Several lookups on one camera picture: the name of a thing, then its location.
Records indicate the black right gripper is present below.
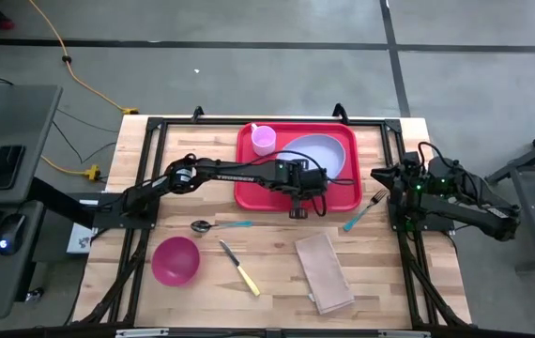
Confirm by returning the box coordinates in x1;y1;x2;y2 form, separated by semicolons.
370;163;431;198

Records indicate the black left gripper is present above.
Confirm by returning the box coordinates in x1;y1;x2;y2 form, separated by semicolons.
288;161;309;221

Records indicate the teal-handled metal fork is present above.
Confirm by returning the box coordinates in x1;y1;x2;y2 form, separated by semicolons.
343;189;389;233

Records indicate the beige cloth napkin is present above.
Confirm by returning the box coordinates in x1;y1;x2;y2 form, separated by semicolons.
294;232;356;315

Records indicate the lavender round plate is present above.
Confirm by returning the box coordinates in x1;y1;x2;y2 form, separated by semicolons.
276;134;347;182

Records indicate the pink plastic cup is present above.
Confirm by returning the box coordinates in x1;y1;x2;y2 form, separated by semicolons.
250;122;278;157

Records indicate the cream-handled table knife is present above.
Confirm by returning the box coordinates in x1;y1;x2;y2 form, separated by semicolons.
219;239;262;298

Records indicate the teal-handled metal spoon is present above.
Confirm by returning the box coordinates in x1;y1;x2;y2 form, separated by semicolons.
190;219;253;235

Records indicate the magenta plastic bowl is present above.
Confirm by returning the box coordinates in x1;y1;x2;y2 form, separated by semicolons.
150;236;202;288

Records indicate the red plastic tray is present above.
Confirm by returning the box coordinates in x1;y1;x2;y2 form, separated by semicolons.
233;121;363;213

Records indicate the white printed box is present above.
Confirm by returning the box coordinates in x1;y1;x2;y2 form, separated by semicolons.
66;199;100;254

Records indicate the black computer mouse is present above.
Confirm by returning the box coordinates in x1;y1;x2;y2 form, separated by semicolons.
0;213;28;257

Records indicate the black smartphone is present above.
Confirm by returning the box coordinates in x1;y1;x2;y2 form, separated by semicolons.
0;144;26;192

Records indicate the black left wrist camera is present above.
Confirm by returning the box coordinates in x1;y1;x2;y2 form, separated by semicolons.
305;167;329;194

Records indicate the black aluminium table frame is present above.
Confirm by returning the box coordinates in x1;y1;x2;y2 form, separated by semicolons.
68;112;475;338

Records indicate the silver metal bracket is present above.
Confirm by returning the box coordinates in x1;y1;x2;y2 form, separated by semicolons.
115;328;171;338
377;330;433;338

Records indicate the yellow extension cable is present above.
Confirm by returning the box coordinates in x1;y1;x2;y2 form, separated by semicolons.
26;0;141;116

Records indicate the yellow cable with splitter plug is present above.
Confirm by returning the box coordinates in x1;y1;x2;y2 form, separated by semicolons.
40;156;103;183

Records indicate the thin black floor cable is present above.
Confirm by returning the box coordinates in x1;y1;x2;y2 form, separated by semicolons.
55;108;121;135

